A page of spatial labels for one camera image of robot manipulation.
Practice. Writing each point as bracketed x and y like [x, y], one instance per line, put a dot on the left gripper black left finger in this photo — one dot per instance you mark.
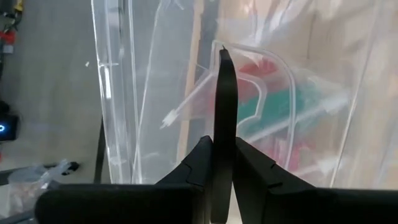
[124, 202]

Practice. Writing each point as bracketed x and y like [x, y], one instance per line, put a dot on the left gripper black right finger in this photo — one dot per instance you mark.
[311, 205]

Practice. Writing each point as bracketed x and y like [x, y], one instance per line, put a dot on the clear plastic zip bag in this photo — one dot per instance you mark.
[326, 105]

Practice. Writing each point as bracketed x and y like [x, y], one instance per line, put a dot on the green elastic bandage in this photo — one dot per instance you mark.
[276, 105]

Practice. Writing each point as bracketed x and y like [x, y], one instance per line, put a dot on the clear plastic storage box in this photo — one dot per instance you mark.
[124, 93]

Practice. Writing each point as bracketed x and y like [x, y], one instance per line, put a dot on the clear plastic wrap on workbench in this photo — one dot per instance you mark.
[28, 186]

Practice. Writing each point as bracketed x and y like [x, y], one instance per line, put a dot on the black device with blue light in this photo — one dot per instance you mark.
[7, 127]

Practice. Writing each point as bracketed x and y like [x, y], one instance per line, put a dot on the red item in box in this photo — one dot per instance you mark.
[261, 67]

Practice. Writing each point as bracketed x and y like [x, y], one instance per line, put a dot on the small red floor item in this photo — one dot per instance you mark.
[7, 36]

